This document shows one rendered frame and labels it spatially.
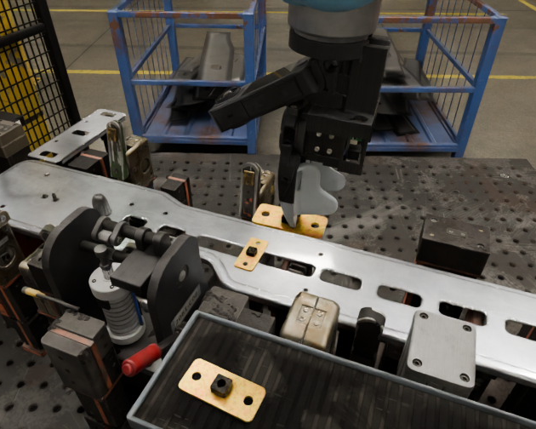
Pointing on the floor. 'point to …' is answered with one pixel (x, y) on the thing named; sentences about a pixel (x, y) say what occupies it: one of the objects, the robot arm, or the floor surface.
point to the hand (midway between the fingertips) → (290, 210)
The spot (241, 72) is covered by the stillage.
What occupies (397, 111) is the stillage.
